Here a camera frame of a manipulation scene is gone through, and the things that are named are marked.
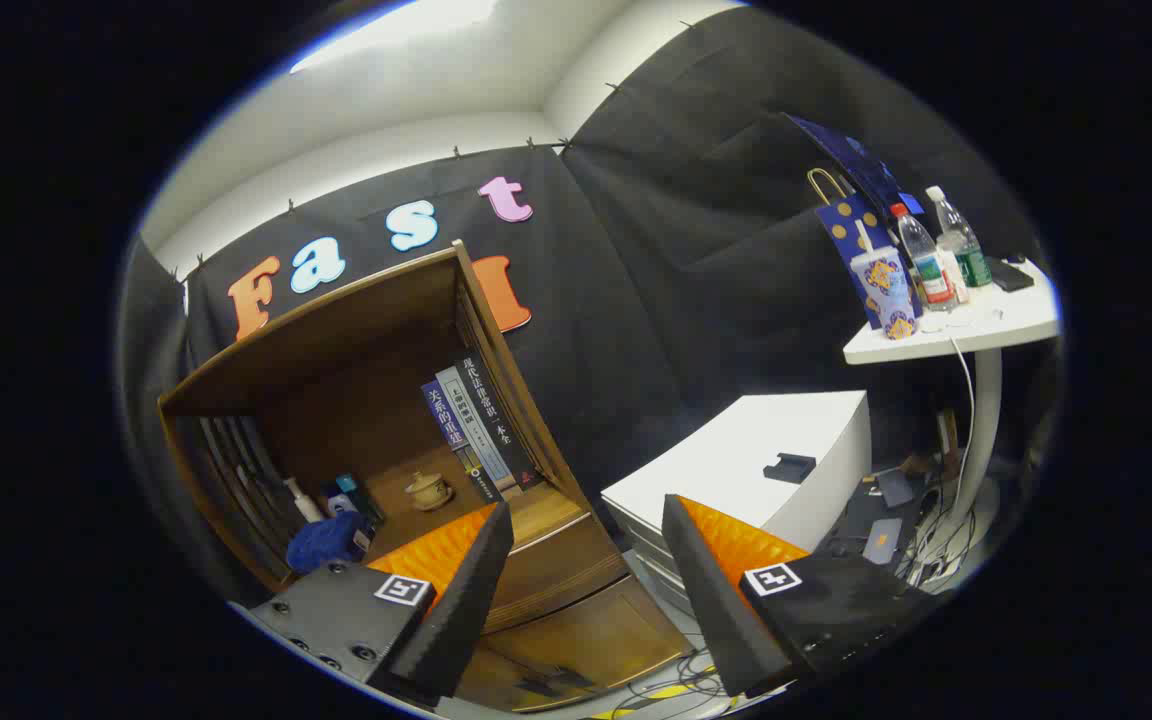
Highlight teal cylindrical bottle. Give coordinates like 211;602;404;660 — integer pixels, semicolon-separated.
336;474;385;521

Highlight white round table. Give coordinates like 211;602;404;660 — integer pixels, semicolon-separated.
843;258;1062;561

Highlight green label water bottle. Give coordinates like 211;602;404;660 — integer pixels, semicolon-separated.
925;185;993;291

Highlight white hanging cable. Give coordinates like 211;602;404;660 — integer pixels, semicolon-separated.
948;335;977;521

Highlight brown wooden cabinet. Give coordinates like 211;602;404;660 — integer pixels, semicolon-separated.
157;240;694;713

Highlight white drawer unit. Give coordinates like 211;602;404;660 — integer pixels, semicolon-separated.
601;390;873;621

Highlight dark blue paper bag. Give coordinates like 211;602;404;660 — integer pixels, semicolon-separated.
786;113;927;216

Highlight patterned paper cup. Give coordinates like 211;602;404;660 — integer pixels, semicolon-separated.
849;247;919;341

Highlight blue gold-dotted paper bag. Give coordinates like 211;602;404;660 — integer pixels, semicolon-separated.
806;168;925;331

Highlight wooden countertop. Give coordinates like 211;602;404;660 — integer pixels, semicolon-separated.
281;468;592;576

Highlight small dark grey box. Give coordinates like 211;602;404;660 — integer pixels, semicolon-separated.
861;517;905;566

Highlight white pump bottle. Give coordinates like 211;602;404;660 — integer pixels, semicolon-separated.
283;477;322;523

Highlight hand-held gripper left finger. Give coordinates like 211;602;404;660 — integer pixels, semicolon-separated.
248;502;516;701

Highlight flat black case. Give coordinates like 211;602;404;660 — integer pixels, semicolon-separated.
986;257;1035;293

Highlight small black holder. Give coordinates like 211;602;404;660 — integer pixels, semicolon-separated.
762;453;818;485

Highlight wooden drawer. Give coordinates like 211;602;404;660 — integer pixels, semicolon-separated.
481;512;632;633

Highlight yellow black floor tape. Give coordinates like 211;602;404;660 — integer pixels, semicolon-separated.
586;680;697;720

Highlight red label water bottle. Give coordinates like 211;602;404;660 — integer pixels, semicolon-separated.
889;203;957;313

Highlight pale spine book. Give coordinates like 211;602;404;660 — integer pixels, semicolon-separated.
436;366;522;491

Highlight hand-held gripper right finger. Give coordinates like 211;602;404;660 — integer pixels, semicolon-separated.
661;494;942;699

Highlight blue folded towel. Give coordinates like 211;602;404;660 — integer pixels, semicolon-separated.
286;512;375;574

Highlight black floor cables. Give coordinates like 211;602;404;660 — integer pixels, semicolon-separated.
626;650;737;716

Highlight beige lidded teacup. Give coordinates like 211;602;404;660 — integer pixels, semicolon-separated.
405;471;454;512

